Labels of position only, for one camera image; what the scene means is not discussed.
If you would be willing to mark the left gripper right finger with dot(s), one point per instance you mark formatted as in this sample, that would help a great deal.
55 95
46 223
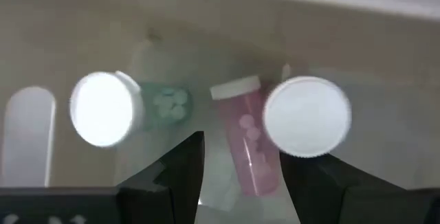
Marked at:
316 189

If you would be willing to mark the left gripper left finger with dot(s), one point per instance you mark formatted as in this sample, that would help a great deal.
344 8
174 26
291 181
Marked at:
178 182

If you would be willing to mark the pink pill bottle white cap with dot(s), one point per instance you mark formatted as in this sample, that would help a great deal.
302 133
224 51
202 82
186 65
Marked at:
306 115
247 141

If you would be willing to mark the green pill bottle white cap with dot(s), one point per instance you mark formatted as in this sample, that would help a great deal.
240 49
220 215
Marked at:
103 109

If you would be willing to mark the clear plastic bin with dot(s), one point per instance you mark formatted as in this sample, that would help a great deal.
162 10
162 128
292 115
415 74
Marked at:
240 28

